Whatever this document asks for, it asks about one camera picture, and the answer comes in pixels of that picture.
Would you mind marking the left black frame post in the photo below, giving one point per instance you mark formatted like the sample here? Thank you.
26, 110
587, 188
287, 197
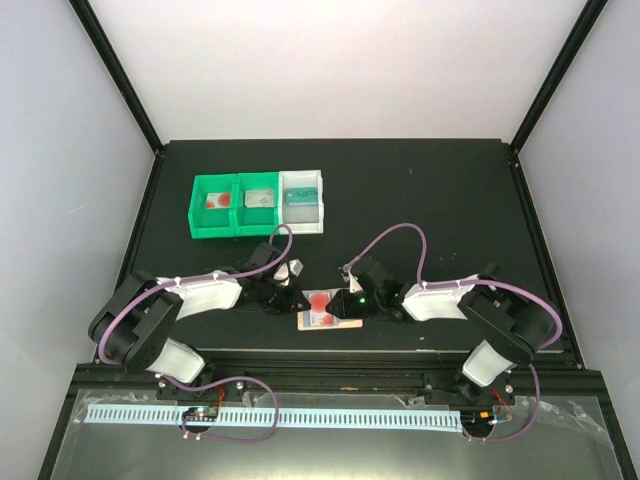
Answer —
101, 43

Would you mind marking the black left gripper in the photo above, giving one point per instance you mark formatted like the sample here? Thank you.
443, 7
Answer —
291, 303

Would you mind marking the small circuit board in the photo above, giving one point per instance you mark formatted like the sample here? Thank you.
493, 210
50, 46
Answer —
482, 418
200, 414

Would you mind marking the light blue slotted cable duct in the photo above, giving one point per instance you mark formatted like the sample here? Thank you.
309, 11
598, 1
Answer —
306, 418

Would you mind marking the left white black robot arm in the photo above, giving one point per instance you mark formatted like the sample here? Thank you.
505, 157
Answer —
133, 329

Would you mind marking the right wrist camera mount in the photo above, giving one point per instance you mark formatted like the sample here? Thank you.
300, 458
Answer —
353, 284

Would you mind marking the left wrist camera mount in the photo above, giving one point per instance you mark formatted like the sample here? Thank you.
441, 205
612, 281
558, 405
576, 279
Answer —
288, 271

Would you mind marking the white floral card in bin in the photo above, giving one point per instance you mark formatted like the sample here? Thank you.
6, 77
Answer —
259, 198

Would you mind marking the red circles card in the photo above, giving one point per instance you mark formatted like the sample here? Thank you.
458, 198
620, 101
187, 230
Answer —
317, 317
217, 200

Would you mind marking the right small circuit board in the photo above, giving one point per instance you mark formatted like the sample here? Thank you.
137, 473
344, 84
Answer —
482, 418

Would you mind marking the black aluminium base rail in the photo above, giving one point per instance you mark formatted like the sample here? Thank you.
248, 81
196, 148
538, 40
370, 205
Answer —
440, 383

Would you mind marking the green plastic bin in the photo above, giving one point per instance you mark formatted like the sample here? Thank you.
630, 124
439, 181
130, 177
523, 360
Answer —
255, 221
207, 224

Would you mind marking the black frame post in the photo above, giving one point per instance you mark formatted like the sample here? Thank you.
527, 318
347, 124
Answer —
101, 43
572, 45

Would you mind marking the right black frame post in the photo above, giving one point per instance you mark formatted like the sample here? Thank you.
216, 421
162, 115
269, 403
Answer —
572, 45

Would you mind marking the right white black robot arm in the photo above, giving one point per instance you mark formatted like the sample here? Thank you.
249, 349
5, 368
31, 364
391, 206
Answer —
514, 323

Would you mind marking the red circles card in bin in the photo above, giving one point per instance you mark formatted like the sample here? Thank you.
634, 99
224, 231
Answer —
217, 200

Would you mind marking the white translucent plastic bin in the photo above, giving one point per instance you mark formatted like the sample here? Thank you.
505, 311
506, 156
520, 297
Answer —
302, 219

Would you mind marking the middle green plastic bin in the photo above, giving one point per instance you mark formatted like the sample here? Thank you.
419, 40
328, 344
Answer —
255, 221

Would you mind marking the teal VIP card in bin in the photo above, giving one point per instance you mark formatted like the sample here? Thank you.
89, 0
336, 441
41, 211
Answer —
301, 196

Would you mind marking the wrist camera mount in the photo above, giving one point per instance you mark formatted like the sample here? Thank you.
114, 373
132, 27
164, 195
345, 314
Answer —
288, 271
353, 284

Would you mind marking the left green plastic bin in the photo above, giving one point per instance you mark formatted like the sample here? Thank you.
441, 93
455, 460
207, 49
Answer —
207, 224

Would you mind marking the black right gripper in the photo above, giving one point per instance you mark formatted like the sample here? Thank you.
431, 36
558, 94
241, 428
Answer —
344, 306

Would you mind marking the left small circuit board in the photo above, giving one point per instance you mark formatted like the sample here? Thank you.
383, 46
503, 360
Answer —
200, 414

